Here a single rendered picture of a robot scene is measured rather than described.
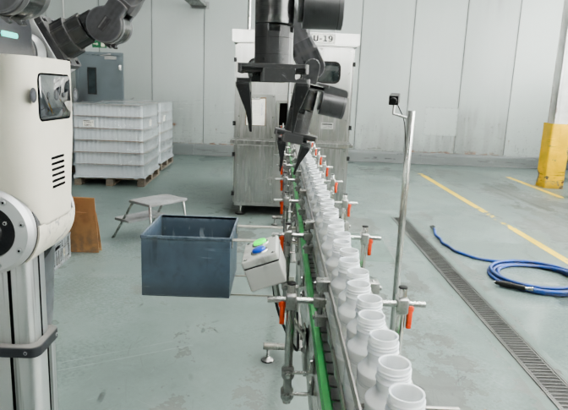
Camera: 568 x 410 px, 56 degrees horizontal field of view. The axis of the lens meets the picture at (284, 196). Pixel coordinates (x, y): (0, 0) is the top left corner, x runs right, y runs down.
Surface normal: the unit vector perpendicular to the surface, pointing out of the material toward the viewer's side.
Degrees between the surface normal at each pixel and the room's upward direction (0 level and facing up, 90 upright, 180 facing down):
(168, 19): 90
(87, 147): 89
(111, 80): 90
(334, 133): 90
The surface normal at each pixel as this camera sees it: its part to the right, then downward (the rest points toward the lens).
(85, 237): 0.02, 0.34
